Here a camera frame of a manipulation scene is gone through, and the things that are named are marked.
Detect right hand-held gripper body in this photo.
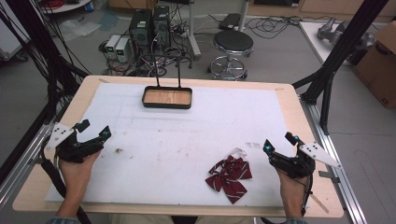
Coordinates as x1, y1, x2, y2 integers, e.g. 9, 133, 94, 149
269, 141, 343, 179

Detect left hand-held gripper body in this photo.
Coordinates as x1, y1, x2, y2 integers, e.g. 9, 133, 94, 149
46, 122, 105, 164

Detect red striped bow tie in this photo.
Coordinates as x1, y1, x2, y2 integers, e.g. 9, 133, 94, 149
205, 147, 253, 205

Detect black stand with wooden tray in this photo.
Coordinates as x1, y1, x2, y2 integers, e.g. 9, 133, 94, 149
141, 52, 193, 110

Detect person's right hand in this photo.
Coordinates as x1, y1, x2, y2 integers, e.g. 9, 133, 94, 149
276, 170, 309, 203

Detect person's left hand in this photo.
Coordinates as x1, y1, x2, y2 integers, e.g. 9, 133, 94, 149
59, 150, 102, 203

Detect white table mat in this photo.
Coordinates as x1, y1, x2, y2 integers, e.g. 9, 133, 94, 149
44, 82, 299, 208

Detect white power supply unit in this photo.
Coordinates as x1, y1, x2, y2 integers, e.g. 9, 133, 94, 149
114, 37, 131, 63
105, 34, 121, 61

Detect clear plastic sheet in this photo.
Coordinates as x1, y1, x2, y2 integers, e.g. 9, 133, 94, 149
58, 18, 103, 42

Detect white board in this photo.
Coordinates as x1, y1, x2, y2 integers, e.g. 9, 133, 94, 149
298, 21, 359, 67

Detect brown cardboard box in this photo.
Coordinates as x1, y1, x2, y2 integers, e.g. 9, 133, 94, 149
352, 21, 396, 110

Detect black round stool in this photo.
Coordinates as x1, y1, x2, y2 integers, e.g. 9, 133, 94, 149
207, 29, 255, 81

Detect black computer tower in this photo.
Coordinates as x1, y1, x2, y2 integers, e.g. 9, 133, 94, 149
128, 8, 154, 49
151, 5, 172, 49

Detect grey robot parts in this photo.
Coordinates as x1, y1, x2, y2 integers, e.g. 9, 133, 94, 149
317, 16, 376, 49

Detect black flat box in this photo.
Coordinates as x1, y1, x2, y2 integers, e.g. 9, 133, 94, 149
218, 12, 243, 32

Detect grey table leg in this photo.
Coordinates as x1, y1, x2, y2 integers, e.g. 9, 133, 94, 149
186, 0, 203, 61

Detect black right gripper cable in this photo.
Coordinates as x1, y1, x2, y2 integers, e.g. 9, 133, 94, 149
300, 173, 314, 217

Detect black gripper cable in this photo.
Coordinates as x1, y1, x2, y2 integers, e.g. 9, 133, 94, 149
39, 148, 92, 224
300, 173, 314, 217

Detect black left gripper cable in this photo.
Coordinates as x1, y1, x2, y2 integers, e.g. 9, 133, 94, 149
39, 148, 92, 224

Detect aluminium rail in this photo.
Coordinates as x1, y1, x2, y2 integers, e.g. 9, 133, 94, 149
299, 94, 369, 224
0, 104, 68, 210

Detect tangle of cables by computers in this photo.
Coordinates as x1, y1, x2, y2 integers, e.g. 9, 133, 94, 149
98, 31, 194, 78

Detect black metal frame with cables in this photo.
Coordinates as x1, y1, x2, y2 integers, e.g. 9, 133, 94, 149
0, 0, 92, 125

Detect black metal frame strut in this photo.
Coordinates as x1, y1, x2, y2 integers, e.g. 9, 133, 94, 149
291, 0, 390, 135

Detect tangle of black floor cables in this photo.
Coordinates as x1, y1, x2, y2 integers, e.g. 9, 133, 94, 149
244, 14, 332, 40

